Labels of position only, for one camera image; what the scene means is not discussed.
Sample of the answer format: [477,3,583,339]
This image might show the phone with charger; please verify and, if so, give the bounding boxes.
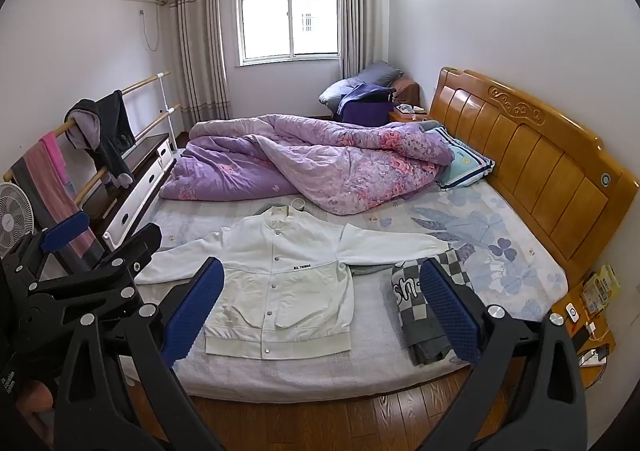
[577,345,611,368]

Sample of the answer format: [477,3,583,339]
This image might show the white drawer cabinet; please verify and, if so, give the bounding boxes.
[80,132,176,252]

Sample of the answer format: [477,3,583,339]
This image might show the orange wooden bedside table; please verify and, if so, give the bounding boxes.
[565,276,616,389]

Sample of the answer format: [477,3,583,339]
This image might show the grey striped curtain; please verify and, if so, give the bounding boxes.
[165,0,233,124]
[339,0,392,82]

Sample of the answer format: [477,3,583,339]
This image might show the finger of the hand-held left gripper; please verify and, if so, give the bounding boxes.
[20,222,163,332]
[0,211,91,292]

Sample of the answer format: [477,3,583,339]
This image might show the brown armchair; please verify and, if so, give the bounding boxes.
[390,76,421,106]

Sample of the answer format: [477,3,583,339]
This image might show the striped blue green pillow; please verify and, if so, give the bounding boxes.
[425,123,496,192]

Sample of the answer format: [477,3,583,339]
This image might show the grey checkered folded cloth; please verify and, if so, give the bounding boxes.
[390,247,476,366]

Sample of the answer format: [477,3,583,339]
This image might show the black hooded jacket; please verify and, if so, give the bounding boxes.
[65,90,137,189]

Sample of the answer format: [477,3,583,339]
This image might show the dark blue cloth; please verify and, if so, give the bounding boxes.
[337,83,396,116]

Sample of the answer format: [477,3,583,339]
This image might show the person's left hand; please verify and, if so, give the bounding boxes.
[15,378,55,429]

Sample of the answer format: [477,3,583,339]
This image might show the yellow cardboard box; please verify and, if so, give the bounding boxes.
[582,263,622,317]

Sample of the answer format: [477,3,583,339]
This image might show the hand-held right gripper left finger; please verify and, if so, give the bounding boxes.
[52,257,226,451]

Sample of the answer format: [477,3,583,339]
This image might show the purple storage box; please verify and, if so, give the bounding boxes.
[342,101,396,128]

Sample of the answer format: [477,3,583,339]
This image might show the wooden bed headboard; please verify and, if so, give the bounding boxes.
[429,67,640,277]

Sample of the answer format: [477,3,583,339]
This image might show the grey blue bedding pile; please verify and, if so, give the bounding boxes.
[319,62,405,106]

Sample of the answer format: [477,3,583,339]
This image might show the floral bed sheet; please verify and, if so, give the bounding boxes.
[117,178,570,404]

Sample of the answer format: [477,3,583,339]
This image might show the grey towel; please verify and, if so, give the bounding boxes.
[10,146,76,272]

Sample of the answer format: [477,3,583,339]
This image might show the air conditioner cable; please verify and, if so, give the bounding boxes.
[139,6,162,52]

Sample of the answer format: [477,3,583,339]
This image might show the white framed window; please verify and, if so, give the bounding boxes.
[235,0,342,68]

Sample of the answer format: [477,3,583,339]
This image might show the pink striped towel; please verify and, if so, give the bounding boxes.
[40,131,96,257]

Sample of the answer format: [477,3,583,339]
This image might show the wooden double rail rack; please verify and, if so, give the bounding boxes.
[2,72,182,212]

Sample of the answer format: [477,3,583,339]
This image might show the small wooden nightstand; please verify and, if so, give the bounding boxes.
[389,103,431,124]

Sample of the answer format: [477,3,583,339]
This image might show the white standing fan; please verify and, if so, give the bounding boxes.
[0,182,35,259]

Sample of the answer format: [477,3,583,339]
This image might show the purple floral quilt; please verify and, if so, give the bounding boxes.
[159,113,456,216]

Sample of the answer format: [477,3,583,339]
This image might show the white button jacket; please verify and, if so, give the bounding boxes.
[134,205,451,361]

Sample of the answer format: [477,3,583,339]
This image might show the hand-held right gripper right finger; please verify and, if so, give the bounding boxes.
[419,258,590,451]

